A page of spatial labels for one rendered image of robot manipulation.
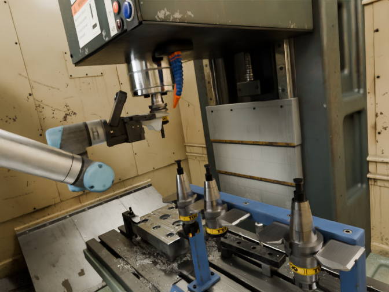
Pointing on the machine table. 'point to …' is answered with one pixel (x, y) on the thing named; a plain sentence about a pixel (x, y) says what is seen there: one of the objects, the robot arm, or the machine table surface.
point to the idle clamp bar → (241, 247)
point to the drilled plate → (178, 242)
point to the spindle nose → (149, 74)
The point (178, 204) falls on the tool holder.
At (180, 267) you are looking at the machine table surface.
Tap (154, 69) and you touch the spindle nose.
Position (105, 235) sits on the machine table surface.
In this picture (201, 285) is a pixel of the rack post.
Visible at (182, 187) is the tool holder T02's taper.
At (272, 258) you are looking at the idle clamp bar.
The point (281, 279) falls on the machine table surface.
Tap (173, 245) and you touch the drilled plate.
